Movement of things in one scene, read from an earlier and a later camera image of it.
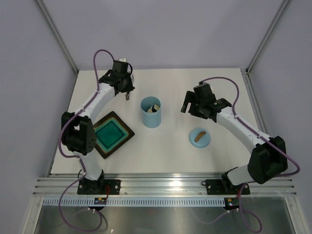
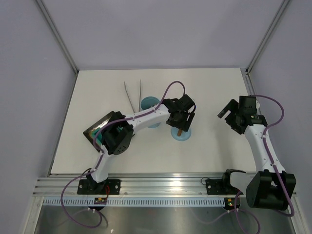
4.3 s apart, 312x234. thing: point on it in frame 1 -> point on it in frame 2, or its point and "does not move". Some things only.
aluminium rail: x=57 y=184 does not move
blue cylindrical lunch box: x=151 y=111 does not move
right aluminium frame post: x=275 y=17 does not move
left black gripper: x=129 y=87 -> x=185 y=124
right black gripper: x=189 y=98 -> x=233 y=107
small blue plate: x=199 y=138 -> x=179 y=134
